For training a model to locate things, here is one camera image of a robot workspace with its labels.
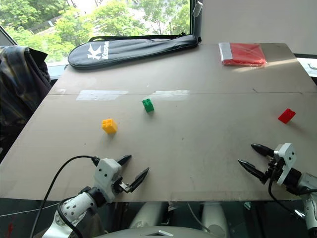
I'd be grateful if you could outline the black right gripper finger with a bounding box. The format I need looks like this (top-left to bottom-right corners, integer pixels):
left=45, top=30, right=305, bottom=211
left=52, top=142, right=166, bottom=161
left=237, top=159, right=269, bottom=184
left=251, top=143, right=275, bottom=158

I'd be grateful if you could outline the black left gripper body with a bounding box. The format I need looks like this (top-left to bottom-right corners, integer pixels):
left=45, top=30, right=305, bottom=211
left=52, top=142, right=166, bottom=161
left=112, top=175, right=131, bottom=195

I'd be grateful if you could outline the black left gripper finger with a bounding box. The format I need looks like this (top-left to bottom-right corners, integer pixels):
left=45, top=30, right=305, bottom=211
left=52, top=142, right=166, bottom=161
left=128, top=167, right=150, bottom=193
left=116, top=155, right=132, bottom=167

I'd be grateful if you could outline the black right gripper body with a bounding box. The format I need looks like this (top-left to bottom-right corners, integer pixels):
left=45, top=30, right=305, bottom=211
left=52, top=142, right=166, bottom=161
left=264, top=157, right=285, bottom=179

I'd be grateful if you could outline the yellow toy brick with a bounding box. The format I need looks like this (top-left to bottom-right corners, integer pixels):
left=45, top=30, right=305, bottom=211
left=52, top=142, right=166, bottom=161
left=101, top=119, right=118, bottom=135

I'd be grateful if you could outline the red toy brick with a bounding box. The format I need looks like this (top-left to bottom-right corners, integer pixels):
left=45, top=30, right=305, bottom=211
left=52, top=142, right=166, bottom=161
left=277, top=108, right=297, bottom=124

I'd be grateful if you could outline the silver robot body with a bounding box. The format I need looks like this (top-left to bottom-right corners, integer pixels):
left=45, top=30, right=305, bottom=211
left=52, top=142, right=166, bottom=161
left=91, top=201, right=230, bottom=238

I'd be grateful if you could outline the brown cardboard sheet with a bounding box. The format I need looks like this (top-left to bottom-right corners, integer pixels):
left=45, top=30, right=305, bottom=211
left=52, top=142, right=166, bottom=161
left=0, top=43, right=317, bottom=203

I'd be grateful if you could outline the green toy brick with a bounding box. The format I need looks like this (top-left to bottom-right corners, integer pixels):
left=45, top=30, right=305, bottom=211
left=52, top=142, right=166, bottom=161
left=141, top=98, right=155, bottom=114

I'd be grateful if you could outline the red packet in plastic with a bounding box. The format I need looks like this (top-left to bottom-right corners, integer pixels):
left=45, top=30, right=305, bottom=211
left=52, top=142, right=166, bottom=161
left=218, top=42, right=267, bottom=67

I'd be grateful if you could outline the black racket bag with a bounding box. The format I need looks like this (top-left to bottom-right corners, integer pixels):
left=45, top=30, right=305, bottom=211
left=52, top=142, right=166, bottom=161
left=64, top=32, right=202, bottom=71

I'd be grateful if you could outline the dark jacket on chair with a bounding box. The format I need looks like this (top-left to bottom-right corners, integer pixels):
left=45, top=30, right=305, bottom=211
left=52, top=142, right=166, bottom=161
left=0, top=45, right=52, bottom=159

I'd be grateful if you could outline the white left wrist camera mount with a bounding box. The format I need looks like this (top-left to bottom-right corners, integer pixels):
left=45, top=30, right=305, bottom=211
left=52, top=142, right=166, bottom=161
left=93, top=158, right=123, bottom=204

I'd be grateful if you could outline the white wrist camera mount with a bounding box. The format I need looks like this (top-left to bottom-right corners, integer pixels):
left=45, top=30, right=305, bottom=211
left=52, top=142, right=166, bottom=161
left=93, top=158, right=123, bottom=204
left=272, top=142, right=296, bottom=186

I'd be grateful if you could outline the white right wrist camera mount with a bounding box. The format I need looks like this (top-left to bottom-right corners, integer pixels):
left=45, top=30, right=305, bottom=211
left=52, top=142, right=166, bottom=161
left=272, top=142, right=296, bottom=186

